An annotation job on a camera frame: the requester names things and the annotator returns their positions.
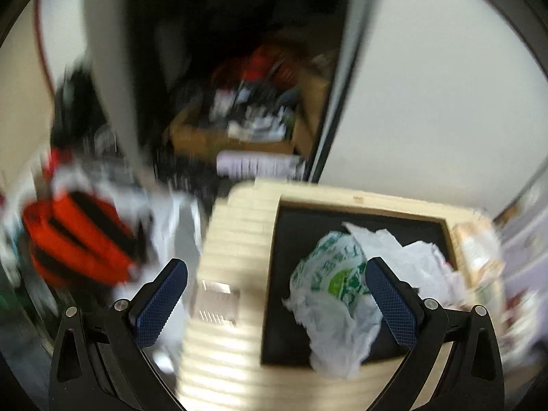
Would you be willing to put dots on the plain white plastic bag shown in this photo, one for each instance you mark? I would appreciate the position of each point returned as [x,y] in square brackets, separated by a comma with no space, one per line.
[175,231]

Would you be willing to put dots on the white green printed plastic bag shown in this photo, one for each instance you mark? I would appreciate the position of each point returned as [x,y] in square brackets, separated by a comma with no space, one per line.
[329,304]

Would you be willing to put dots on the white printed packet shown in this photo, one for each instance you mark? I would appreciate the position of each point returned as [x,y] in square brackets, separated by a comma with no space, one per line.
[257,165]

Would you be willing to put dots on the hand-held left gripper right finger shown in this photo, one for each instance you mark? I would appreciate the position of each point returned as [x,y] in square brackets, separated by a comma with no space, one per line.
[391,304]

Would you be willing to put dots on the cream ribbed suitcase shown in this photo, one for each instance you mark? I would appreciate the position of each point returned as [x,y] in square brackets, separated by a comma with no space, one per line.
[231,257]

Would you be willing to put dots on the black mat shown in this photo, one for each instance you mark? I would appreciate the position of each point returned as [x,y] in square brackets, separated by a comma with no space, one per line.
[299,231]

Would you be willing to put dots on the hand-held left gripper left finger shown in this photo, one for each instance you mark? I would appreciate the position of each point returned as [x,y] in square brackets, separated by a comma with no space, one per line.
[157,304]

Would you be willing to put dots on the orange black striped bag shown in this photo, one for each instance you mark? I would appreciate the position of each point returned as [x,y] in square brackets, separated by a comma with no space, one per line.
[77,231]

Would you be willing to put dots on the orange tissue pack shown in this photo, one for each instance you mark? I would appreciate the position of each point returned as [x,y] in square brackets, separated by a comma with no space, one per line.
[475,248]

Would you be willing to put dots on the cardboard box of clutter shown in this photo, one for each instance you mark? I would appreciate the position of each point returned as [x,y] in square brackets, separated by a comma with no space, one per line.
[201,137]

